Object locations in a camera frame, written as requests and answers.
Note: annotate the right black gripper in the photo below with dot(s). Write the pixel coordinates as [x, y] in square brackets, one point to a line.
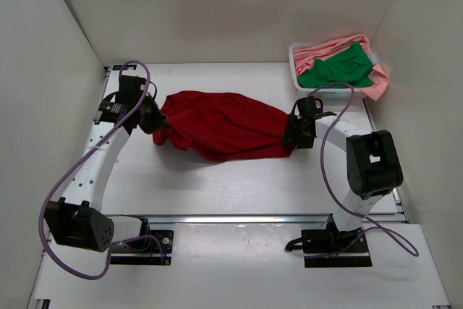
[290, 136]

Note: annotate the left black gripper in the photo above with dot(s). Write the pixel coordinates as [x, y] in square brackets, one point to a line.
[158, 121]

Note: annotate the red t shirt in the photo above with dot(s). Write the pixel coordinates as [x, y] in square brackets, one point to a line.
[224, 126]

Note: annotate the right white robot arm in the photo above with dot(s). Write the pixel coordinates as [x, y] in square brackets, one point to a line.
[373, 171]

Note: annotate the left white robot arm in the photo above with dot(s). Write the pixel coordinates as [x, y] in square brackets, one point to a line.
[75, 219]

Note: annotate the black table corner label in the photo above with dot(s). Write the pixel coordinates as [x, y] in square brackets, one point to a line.
[118, 67]

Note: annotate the white plastic basket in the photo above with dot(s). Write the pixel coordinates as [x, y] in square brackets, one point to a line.
[325, 93]

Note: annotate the pink t shirt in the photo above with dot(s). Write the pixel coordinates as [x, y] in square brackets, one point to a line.
[378, 83]

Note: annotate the green t shirt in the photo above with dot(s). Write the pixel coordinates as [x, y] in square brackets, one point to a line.
[336, 64]

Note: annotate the aluminium frame rail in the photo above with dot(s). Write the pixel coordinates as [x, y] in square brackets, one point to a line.
[238, 219]

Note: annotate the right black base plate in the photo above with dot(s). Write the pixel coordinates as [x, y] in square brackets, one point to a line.
[320, 252]

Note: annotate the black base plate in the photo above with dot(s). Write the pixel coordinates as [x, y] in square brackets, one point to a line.
[145, 252]
[320, 252]

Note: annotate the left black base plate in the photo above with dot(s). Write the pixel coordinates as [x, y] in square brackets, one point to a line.
[145, 252]

